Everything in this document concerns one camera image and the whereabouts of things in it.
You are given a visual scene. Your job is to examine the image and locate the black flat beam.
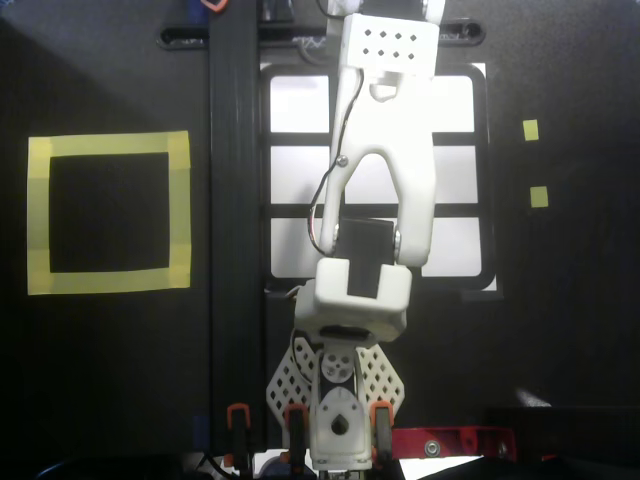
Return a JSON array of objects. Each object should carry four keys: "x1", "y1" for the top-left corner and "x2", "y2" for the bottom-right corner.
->
[{"x1": 208, "y1": 0, "x2": 264, "y2": 451}]

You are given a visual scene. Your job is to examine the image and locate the orange black clamp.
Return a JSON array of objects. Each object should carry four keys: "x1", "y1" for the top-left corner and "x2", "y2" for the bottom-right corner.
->
[
  {"x1": 226, "y1": 402, "x2": 252, "y2": 476},
  {"x1": 371, "y1": 401, "x2": 395, "y2": 469},
  {"x1": 283, "y1": 404, "x2": 310, "y2": 469}
]

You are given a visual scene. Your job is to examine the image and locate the thin black servo cable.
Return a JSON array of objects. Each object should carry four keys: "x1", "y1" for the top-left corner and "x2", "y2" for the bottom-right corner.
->
[{"x1": 306, "y1": 69, "x2": 364, "y2": 255}]

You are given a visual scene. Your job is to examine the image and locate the white grid sheet black lines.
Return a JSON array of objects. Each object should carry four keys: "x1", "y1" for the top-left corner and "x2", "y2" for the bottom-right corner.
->
[{"x1": 259, "y1": 62, "x2": 499, "y2": 301}]

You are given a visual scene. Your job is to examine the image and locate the black slotted bar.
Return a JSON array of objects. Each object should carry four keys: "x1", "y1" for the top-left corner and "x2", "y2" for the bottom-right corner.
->
[{"x1": 157, "y1": 19, "x2": 487, "y2": 51}]

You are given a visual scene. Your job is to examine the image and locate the red plastic bracket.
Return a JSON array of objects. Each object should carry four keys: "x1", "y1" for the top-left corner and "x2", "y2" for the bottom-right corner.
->
[{"x1": 392, "y1": 424, "x2": 517, "y2": 459}]

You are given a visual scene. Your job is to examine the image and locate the yellow tape square outline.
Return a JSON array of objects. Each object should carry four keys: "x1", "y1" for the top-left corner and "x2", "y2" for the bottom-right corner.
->
[{"x1": 27, "y1": 130, "x2": 193, "y2": 296}]

